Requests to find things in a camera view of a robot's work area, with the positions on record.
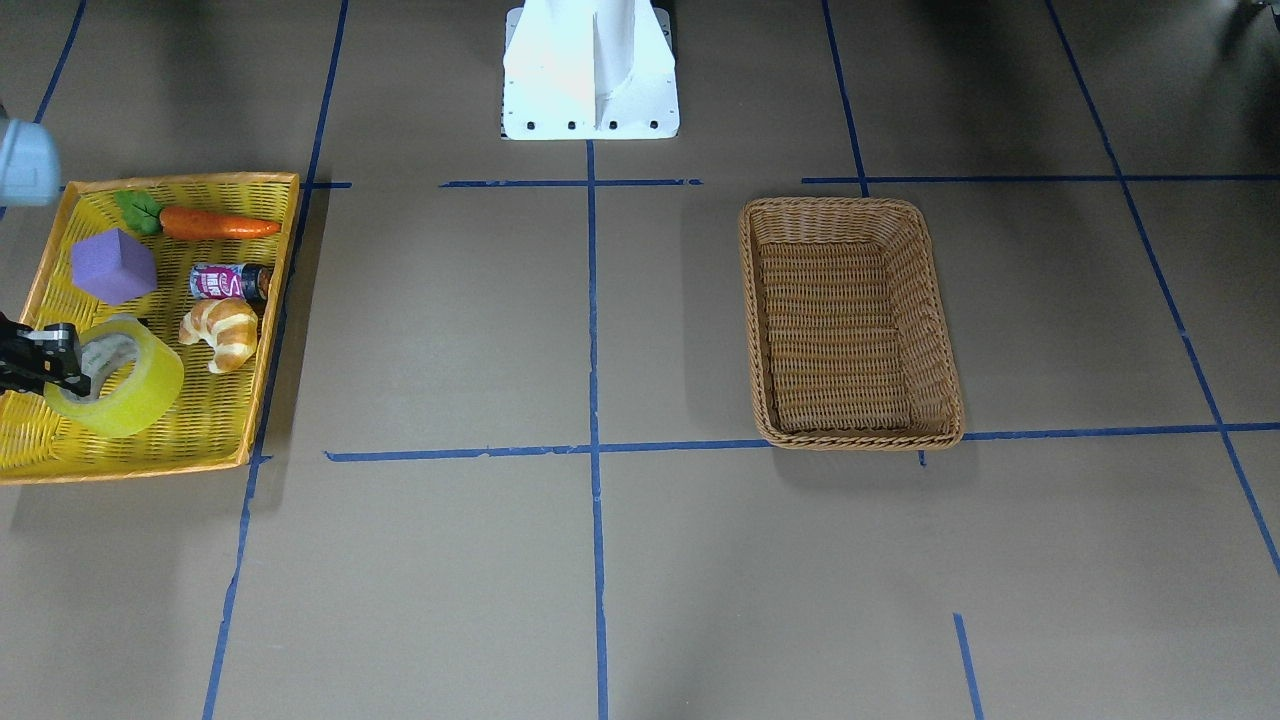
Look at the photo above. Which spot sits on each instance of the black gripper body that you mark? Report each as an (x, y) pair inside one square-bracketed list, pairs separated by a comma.
[(42, 358)]

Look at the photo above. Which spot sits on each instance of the yellow tape roll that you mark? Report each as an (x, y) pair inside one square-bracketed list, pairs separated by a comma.
[(134, 379)]

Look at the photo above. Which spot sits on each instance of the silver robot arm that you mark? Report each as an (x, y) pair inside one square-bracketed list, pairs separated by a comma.
[(30, 168)]

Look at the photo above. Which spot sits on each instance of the yellow woven tray basket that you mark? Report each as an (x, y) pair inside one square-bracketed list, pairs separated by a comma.
[(214, 418)]

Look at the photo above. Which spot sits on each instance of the long blue tape line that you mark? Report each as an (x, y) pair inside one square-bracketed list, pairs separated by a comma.
[(603, 701)]

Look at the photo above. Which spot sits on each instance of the brown wicker basket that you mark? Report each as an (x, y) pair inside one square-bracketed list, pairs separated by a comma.
[(848, 345)]

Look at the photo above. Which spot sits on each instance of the crossing blue tape line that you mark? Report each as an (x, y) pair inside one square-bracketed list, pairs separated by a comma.
[(729, 444)]

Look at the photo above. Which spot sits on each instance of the purple foam block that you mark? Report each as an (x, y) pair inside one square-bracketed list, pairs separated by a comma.
[(113, 266)]

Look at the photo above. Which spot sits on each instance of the orange toy carrot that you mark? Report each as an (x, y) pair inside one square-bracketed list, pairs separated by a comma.
[(144, 214)]

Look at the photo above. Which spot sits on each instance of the toy croissant bread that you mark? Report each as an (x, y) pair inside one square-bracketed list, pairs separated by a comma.
[(230, 327)]

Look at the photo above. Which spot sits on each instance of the small purple drink can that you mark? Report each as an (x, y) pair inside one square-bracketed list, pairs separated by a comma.
[(250, 282)]

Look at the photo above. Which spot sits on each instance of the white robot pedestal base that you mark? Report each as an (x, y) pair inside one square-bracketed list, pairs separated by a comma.
[(590, 70)]

